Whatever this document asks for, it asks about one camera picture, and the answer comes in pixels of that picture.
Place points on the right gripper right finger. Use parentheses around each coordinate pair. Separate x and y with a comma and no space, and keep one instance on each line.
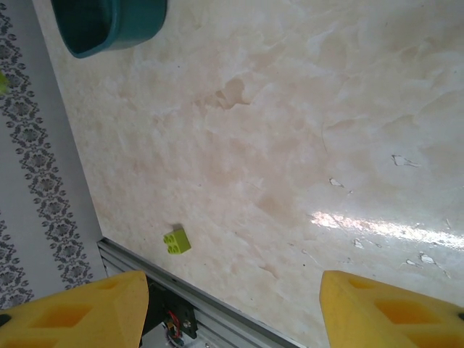
(391,319)

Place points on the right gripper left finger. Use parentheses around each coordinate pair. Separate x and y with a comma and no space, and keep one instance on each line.
(54,319)

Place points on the large green lego brick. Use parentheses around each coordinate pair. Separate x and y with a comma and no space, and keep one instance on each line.
(2,82)

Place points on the small green lego brick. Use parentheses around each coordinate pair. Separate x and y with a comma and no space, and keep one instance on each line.
(177,241)

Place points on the teal plastic container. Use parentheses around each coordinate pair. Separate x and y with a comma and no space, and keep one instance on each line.
(137,25)

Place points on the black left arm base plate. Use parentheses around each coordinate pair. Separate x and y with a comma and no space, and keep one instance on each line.
(159,301)

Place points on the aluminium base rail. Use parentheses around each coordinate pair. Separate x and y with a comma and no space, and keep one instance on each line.
(224,319)

